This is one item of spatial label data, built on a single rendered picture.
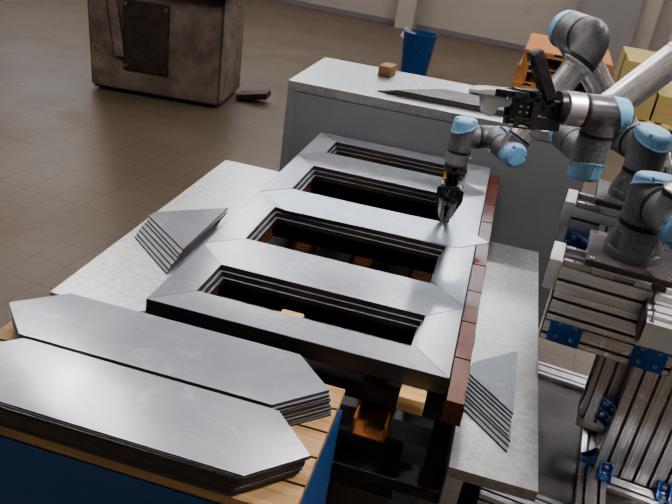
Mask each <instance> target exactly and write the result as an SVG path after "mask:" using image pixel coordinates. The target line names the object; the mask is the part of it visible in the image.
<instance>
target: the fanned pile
mask: <svg viewBox="0 0 672 504"><path fill-rule="evenodd" d="M517 352H518V351H515V352H511V353H507V354H503V355H499V356H496V357H492V358H488V359H484V360H480V361H476V362H472V365H471V366H470V371H469V377H468V383H467V390H466V396H465V397H466V400H465V407H464V411H465V412H466V413H467V414H468V415H469V416H470V417H471V418H472V419H473V420H474V421H475V422H476V423H477V424H478V425H479V426H480V427H481V428H482V429H483V430H484V431H485V432H486V433H487V434H488V435H489V436H490V437H491V438H492V439H493V440H494V441H495V442H496V443H497V444H499V445H500V446H501V447H502V448H503V449H504V450H505V451H506V452H507V446H508V447H509V442H510V441H511V418H512V415H513V412H514V397H515V382H516V367H517Z"/></svg>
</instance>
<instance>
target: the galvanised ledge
mask: <svg viewBox="0 0 672 504"><path fill-rule="evenodd" d="M538 260H539V252H535V251H531V250H526V249H522V248H517V247H513V246H509V245H504V244H500V243H496V242H491V241H490V242H489V249H488V255H487V262H486V271H485V275H484V281H483V287H482V294H481V300H480V306H479V313H478V319H477V326H476V332H475V335H476V336H475V342H474V347H473V351H472V358H471V364H470V366H471V365H472V362H476V361H480V360H484V359H488V358H492V357H496V356H499V355H503V354H507V353H511V352H515V351H518V352H517V367H516V382H515V397H514V412H513V415H512V418H511V441H510V442H509V447H508V446H507V452H506V451H505V450H504V449H503V448H502V447H501V446H500V445H499V444H497V443H496V442H495V441H494V440H493V439H492V438H491V437H490V436H489V435H488V434H487V433H486V432H485V431H484V430H483V429H482V428H481V427H480V426H479V425H478V424H477V423H476V422H475V421H474V420H473V419H472V418H471V417H470V416H469V415H468V414H467V413H466V412H465V411H464V412H463V416H462V419H461V423H460V427H458V426H454V431H453V437H452V443H451V449H450V455H449V461H448V467H447V473H446V477H449V478H453V479H456V480H460V481H463V482H467V483H470V484H474V485H477V486H481V487H484V488H488V489H491V490H495V491H498V492H501V493H505V494H508V495H512V496H515V497H519V498H522V499H526V500H529V501H533V502H535V500H536V497H537V494H538Z"/></svg>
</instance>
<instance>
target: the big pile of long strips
mask: <svg viewBox="0 0 672 504"><path fill-rule="evenodd" d="M9 308H10V311H11V314H12V315H10V316H11V319H12V323H13V326H14V329H15V332H16V335H17V338H18V339H15V340H9V341H3V342H0V426H2V427H5V428H8V429H12V430H15V431H18V432H22V433H25V434H28V435H31V436H35V437H38V438H41V439H44V440H48V441H51V442H54V443H58V444H61V445H64V446H67V447H71V448H74V449H77V450H80V451H84V452H87V453H90V454H93V455H97V456H100V457H103V458H107V459H110V460H113V461H116V462H120V463H123V464H126V465H129V466H133V467H136V468H139V469H142V470H146V471H149V472H152V473H156V474H159V475H162V476H165V477H169V478H172V479H175V480H178V481H182V482H185V483H188V484H191V485H194V486H198V487H201V488H204V489H207V490H211V491H214V492H217V493H220V494H223V495H227V496H233V495H236V494H239V493H242V492H245V491H248V490H251V489H254V488H258V487H261V486H264V485H267V484H270V483H273V482H276V481H279V480H282V479H285V478H289V477H292V476H295V475H296V474H298V473H300V470H302V467H304V464H305V460H308V459H310V457H311V455H310V454H309V452H308V451H307V450H306V448H305V447H304V445H303V444H302V442H301V441H300V440H299V438H298V437H297V435H296V434H295V433H294V431H293V430H292V428H291V426H295V425H298V424H302V423H305V422H309V421H313V420H316V419H320V418H324V417H327V416H331V410H332V408H331V405H330V404H329V402H330V401H331V400H330V397H329V389H328V387H327V386H326V385H325V384H324V383H323V381H322V380H321V379H320V378H319V377H318V375H317V374H316V373H315V372H314V371H313V369H312V368H311V367H310V366H309V365H308V363H307V362H306V361H305V360H304V359H303V357H302V356H301V355H300V354H297V353H293V352H289V351H286V350H282V349H278V348H274V347H271V346H267V345H263V344H259V343H256V342H252V341H248V340H244V339H241V338H237V337H233V336H229V335H226V334H222V333H218V332H214V331H211V330H207V329H203V328H199V327H196V326H192V325H188V324H184V323H181V322H177V321H173V320H169V319H165V318H162V317H158V316H154V315H150V314H147V313H143V312H139V311H135V310H132V309H128V308H124V307H120V306H117V305H113V304H109V303H105V302H102V301H98V300H94V299H90V298H87V297H83V296H79V295H75V294H72V293H68V294H62V295H55V296H48V297H41V298H35V299H28V300H21V301H14V302H9Z"/></svg>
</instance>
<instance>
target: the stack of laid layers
mask: <svg viewBox="0 0 672 504"><path fill-rule="evenodd" d="M327 153H332V154H336V155H337V154H338V155H343V156H347V157H352V158H357V159H361V160H366V161H371V162H375V163H380V164H384V165H389V166H394V167H398V168H403V169H408V170H412V171H417V172H422V173H426V174H431V175H435V176H440V177H443V173H444V170H445V169H444V165H441V164H437V163H432V162H427V161H422V160H418V159H413V158H408V157H404V156H399V155H394V154H390V153H385V152H380V151H375V150H371V149H366V148H361V147H357V146H352V145H347V144H343V143H338V142H336V143H335V144H334V145H333V146H332V147H331V148H330V149H329V150H328V151H327ZM315 179H316V180H320V181H325V182H329V183H334V184H338V185H343V186H347V187H352V188H356V189H361V190H365V191H370V192H374V193H378V194H383V195H387V196H392V197H396V198H401V199H405V200H410V201H414V202H419V203H423V204H428V205H432V206H437V203H436V200H435V194H436V193H435V192H430V191H426V190H421V189H417V188H412V187H408V186H403V185H398V184H394V183H389V182H385V181H380V180H376V179H371V178H367V177H362V176H357V175H353V174H348V173H344V172H339V171H335V170H330V169H326V168H321V167H317V166H313V167H312V168H311V169H310V170H309V171H308V172H307V174H306V175H305V176H304V177H303V178H302V179H301V180H300V181H299V182H298V183H297V184H296V185H295V186H294V187H293V188H292V189H281V190H269V191H259V193H260V194H262V195H263V196H264V197H265V198H266V199H267V200H268V201H269V202H270V203H271V204H272V205H273V206H275V208H274V209H273V210H272V211H271V212H270V213H269V214H268V215H267V216H266V217H265V218H264V220H263V221H262V222H261V223H260V224H259V225H258V226H257V227H256V228H255V229H254V230H253V231H252V232H251V233H250V234H249V236H248V237H247V238H246V239H250V240H254V241H258V242H260V241H261V240H262V238H263V237H264V236H265V235H266V234H267V233H268V232H269V231H270V229H271V228H272V227H273V226H274V225H275V224H276V223H281V224H285V225H290V226H294V227H298V228H302V229H306V230H311V231H315V232H319V233H323V234H328V235H332V236H336V237H340V238H345V239H349V240H353V241H357V242H362V243H366V244H370V245H374V246H379V247H383V248H387V249H391V250H395V251H400V252H404V253H408V254H412V255H417V256H421V257H425V258H429V259H434V260H437V263H436V266H435V269H434V273H433V276H432V279H431V282H430V283H432V284H435V281H436V277H437V274H438V270H439V267H440V263H441V260H442V257H443V253H444V250H445V247H446V245H441V244H437V243H432V242H427V241H423V240H418V239H413V238H409V237H404V236H400V235H395V234H390V233H386V232H381V231H377V230H372V229H368V228H363V227H358V226H354V225H349V224H345V223H340V222H336V221H331V220H326V219H322V218H317V217H313V216H308V215H303V214H299V213H294V212H290V211H285V210H283V209H282V208H281V207H280V206H278V205H277V204H276V203H275V202H274V201H272V200H271V199H270V198H269V197H268V196H267V195H268V194H277V193H286V192H296V191H300V192H304V191H305V190H306V189H307V187H308V186H309V185H310V184H311V183H312V182H313V181H314V180H315ZM223 283H224V284H228V285H232V286H236V287H239V288H243V289H247V290H251V291H255V292H259V293H263V294H267V295H271V296H275V297H279V298H283V299H287V300H290V301H294V302H298V303H302V304H306V305H310V306H314V307H318V308H322V309H326V310H330V311H334V312H338V313H341V314H345V315H349V316H353V317H357V318H361V319H365V320H369V321H373V322H377V323H381V324H385V325H389V326H393V327H396V328H400V329H404V330H408V331H412V332H415V335H414V338H413V342H412V345H411V346H413V347H416V346H417V343H418V339H419V336H420V332H421V329H422V325H423V322H424V318H425V316H424V315H420V314H416V313H412V312H408V311H404V310H400V309H396V308H392V307H388V306H384V305H380V304H376V303H372V302H368V301H364V300H360V299H356V298H352V297H348V296H344V295H340V294H336V293H332V292H328V291H324V290H320V289H316V288H312V287H308V286H304V285H300V284H296V283H292V282H288V281H284V280H280V279H276V278H272V277H268V276H264V275H260V274H256V273H252V272H248V271H244V270H240V269H236V268H232V267H228V266H224V265H220V267H219V268H218V269H217V270H216V271H215V272H214V273H213V274H212V275H211V276H210V277H209V278H208V279H207V280H206V282H205V283H204V284H203V285H202V286H201V287H200V288H199V289H198V290H197V291H200V292H204V293H208V294H212V295H213V294H214V293H215V292H216V291H217V289H218V288H219V287H220V286H221V285H222V284H223ZM146 313H147V314H150V315H154V316H158V317H162V318H165V319H169V320H173V321H177V322H181V323H184V324H188V325H192V326H196V327H199V328H203V329H207V330H211V331H214V332H218V333H222V334H226V335H229V336H233V337H237V338H241V339H244V340H248V341H252V342H256V343H259V344H263V345H267V346H271V347H274V348H278V349H282V350H286V351H289V352H293V353H297V354H300V355H301V356H302V357H303V358H307V359H311V360H315V361H318V362H322V363H326V364H329V365H333V366H337V367H341V368H344V369H348V370H352V371H356V372H359V373H363V374H367V375H370V376H374V377H378V378H382V379H385V380H389V381H393V382H397V383H400V384H404V385H408V386H411V387H415V388H419V389H423V390H426V391H430V392H434V393H438V394H441V395H445V394H446V390H447V386H448V382H449V379H448V378H444V377H440V376H436V375H433V374H429V373H425V372H421V371H418V370H414V369H410V368H406V367H402V366H399V365H395V364H391V363H387V362H383V361H380V360H376V359H372V358H368V357H364V356H361V355H357V354H353V353H349V352H346V351H342V350H338V349H334V348H330V347H327V346H323V345H319V344H315V343H311V342H308V341H304V340H300V339H296V338H292V337H289V336H285V335H281V334H277V333H274V332H270V331H266V330H262V329H258V328H255V327H251V326H247V325H243V324H239V323H236V322H232V321H228V320H224V319H220V318H217V317H213V316H209V315H205V314H202V313H198V312H194V311H190V310H186V309H183V308H179V307H175V306H171V305H167V304H164V303H160V302H156V301H152V300H149V299H146Z"/></svg>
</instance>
